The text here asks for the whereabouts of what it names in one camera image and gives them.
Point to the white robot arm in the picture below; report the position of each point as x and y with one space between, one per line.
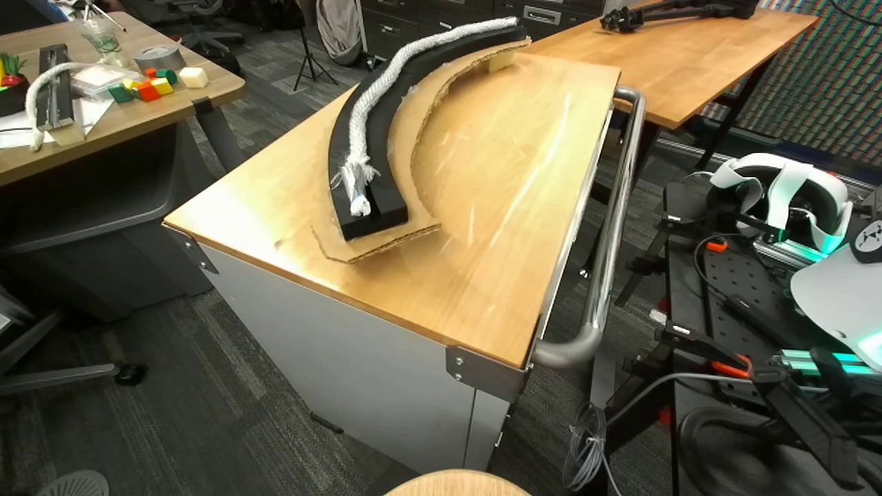
843 292

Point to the white cart with wooden top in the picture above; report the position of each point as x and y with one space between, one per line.
478 209

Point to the curved wooden base board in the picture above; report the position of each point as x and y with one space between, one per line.
414 118

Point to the black curved channel track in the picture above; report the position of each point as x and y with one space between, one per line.
343 156

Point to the round wooden stool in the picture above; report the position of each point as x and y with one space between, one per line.
454 483

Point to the black tripod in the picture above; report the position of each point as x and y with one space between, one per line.
310 45

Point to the cream foam block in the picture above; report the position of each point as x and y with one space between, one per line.
193 78

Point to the plain wooden table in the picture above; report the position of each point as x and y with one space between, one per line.
698 58

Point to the black tool on table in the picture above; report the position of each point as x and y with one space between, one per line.
671 12

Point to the coloured toy blocks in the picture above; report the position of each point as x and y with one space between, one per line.
144 88

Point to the grey tape roll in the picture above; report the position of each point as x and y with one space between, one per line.
158 55

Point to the white VR headset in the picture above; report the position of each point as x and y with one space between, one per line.
781 197

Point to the wooden table with toys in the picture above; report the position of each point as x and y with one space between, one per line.
118 124

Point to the black office chair base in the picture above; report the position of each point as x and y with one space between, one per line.
64 373

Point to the clear plastic bottle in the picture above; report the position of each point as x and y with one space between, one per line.
100 29

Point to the black flat bar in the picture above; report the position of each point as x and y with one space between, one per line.
56 83

